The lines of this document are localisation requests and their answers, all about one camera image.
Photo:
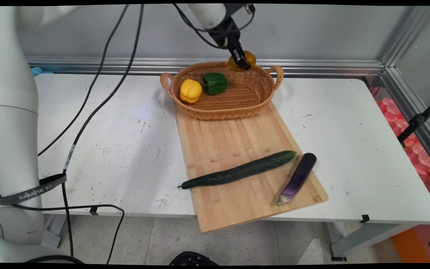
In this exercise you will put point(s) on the bamboo cutting board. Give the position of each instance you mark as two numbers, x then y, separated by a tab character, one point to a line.
233	186

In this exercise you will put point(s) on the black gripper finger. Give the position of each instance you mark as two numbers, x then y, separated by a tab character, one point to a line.
242	61
242	49

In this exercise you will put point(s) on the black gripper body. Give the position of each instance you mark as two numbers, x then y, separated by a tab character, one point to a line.
225	35

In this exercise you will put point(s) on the brown potato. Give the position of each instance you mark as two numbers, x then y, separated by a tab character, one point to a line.
252	59

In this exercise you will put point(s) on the pink bubble mat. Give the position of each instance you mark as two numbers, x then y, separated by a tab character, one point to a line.
416	149

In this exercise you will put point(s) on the orange floor panel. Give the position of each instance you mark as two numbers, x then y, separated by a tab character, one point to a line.
411	246

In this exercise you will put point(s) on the grey table leg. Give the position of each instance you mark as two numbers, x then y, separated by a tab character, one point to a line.
364	239

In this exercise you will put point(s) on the yellow bell pepper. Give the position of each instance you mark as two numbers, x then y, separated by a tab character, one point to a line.
190	90

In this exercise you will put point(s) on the long green cucumber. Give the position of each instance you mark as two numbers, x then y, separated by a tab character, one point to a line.
237	172

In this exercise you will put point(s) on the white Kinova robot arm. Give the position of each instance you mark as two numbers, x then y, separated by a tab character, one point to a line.
11	112

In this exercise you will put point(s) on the horizontal aluminium frame rail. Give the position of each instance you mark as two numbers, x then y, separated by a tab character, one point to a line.
312	67

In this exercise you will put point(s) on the black tripod stand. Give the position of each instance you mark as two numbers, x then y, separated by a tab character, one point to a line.
418	120

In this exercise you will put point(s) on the slanted aluminium frame rail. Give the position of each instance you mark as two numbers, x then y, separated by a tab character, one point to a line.
413	74

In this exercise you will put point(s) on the green bell pepper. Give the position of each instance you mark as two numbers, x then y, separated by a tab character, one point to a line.
215	83

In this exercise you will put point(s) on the woven wicker basket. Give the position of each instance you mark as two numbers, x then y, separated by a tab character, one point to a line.
233	102

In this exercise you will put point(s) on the purple eggplant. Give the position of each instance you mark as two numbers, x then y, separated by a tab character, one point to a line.
299	175

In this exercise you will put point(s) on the round black floor object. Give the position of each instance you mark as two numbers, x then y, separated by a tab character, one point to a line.
192	258

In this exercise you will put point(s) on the blue bubble mat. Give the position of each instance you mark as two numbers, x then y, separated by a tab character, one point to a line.
37	71

